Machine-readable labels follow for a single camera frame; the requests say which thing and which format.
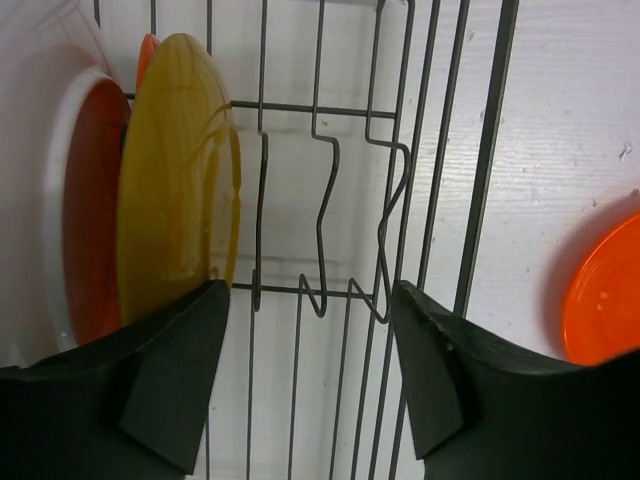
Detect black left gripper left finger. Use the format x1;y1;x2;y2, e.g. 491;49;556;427
1;280;230;479

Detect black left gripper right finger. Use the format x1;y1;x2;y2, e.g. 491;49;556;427
390;281;639;479

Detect orange plate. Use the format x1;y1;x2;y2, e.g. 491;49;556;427
562;213;639;365
62;67;131;345

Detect yellow plate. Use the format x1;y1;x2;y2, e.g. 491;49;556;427
116;33;242;326

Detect wire dish rack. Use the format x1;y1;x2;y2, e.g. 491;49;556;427
89;1;519;479

